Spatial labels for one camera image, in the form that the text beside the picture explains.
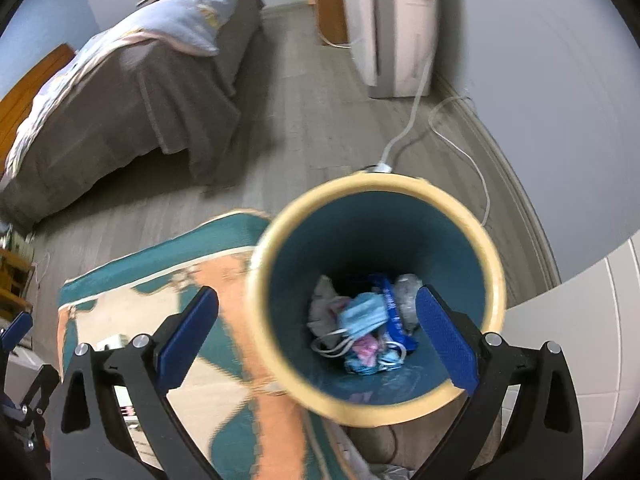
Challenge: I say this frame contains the blue face mask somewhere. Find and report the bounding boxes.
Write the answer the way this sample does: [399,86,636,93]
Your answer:
[311,292,387,358]

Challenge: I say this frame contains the blue silver foil wrapper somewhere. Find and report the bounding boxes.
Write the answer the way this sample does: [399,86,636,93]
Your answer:
[371,274,419,352]

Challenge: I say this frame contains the white tissue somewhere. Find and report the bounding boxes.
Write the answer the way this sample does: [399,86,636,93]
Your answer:
[307,275,352,337]

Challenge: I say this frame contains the pink snack wrapper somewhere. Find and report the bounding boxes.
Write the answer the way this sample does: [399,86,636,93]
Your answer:
[349,334,380,367]

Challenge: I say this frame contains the teal yellow trash bin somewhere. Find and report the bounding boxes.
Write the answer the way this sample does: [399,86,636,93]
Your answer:
[247,172,506,427]

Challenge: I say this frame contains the wooden side table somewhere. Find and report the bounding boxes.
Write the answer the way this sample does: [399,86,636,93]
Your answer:
[0,249,32,322]

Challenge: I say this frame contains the teal orange patterned rug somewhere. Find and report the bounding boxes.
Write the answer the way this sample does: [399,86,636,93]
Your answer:
[58,209,369,479]

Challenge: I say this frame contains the white cabinet door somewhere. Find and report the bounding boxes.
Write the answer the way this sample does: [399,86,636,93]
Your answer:
[502,234,639,474]

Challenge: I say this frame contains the crumpled clear plastic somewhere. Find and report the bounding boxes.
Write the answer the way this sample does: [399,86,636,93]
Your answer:
[393,274,423,333]

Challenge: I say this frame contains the wooden headboard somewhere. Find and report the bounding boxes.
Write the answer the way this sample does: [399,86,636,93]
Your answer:
[0,44,75,168]

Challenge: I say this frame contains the bed with grey blanket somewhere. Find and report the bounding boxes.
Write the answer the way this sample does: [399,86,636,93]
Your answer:
[1,0,262,231]

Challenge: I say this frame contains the light blue quilt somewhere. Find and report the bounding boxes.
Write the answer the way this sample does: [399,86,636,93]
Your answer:
[4,0,239,178]

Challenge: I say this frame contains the wooden cabinet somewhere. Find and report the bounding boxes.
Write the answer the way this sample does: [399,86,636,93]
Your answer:
[308,0,349,49]

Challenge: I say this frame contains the white air purifier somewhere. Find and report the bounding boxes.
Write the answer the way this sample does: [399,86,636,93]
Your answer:
[344,0,438,99]

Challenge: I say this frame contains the thin white cable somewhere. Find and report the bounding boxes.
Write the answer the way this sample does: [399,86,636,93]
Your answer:
[428,95,493,229]

